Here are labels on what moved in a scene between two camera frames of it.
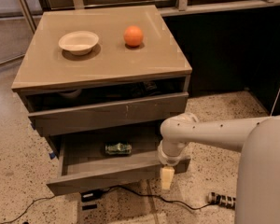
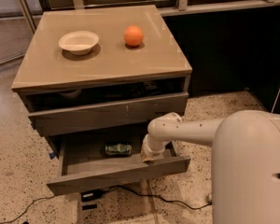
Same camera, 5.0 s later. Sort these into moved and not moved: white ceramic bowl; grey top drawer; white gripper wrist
Moved: white gripper wrist
Not moved: white ceramic bowl; grey top drawer
